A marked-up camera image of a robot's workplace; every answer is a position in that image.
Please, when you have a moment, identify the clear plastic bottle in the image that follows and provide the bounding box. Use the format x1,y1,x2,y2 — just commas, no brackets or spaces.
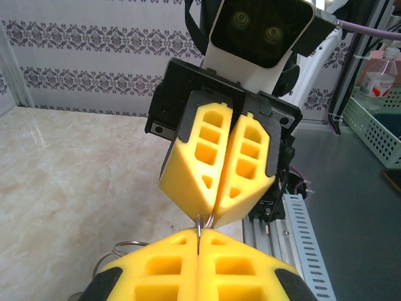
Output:
360,46,401,98

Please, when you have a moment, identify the silver keyring chain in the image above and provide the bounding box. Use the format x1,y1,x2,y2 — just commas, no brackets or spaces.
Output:
92,213,217,282

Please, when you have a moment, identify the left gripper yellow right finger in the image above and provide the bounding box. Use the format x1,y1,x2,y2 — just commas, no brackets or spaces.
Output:
199,228,318,301

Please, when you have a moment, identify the grey slotted cable duct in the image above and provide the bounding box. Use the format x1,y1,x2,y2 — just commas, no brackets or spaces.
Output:
283,193,338,301

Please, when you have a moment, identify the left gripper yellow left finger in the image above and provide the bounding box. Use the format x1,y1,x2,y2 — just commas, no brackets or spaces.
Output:
78,228,201,301

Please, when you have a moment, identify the perforated plastic basket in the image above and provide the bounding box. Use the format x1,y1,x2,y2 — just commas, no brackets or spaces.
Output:
341,90,401,170

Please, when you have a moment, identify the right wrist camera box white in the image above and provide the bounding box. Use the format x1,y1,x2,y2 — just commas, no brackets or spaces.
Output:
200,0,317,95

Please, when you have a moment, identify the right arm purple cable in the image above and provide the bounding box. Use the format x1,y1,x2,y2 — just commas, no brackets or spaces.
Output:
335,18,401,41

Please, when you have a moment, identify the aluminium mounting rail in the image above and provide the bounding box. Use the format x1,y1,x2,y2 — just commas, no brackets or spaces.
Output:
242,216,305,273

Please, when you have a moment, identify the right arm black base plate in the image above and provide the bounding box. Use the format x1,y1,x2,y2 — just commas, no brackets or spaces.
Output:
250,184,288,223

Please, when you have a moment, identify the dark brown object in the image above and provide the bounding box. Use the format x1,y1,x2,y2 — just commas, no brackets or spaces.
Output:
380,169,401,193

